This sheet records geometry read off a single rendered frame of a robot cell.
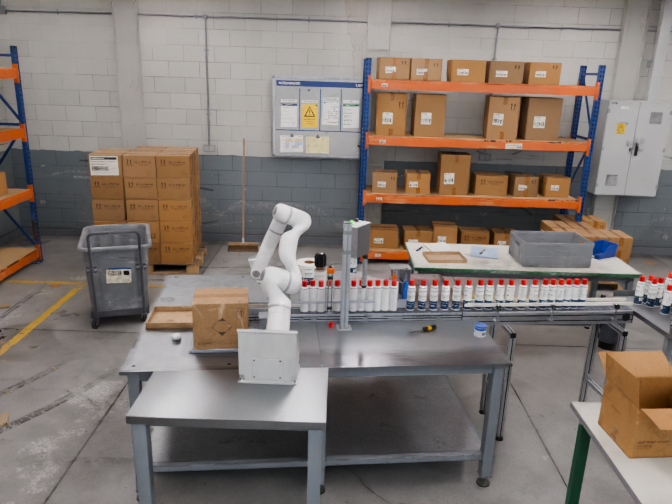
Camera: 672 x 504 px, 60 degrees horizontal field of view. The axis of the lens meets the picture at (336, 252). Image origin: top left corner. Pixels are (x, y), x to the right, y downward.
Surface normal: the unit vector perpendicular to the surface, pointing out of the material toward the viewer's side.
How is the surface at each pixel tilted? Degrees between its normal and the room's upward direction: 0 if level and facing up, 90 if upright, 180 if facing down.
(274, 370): 90
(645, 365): 37
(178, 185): 89
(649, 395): 89
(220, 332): 90
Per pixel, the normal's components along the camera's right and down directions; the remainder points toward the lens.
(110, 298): 0.31, 0.35
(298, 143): -0.01, 0.29
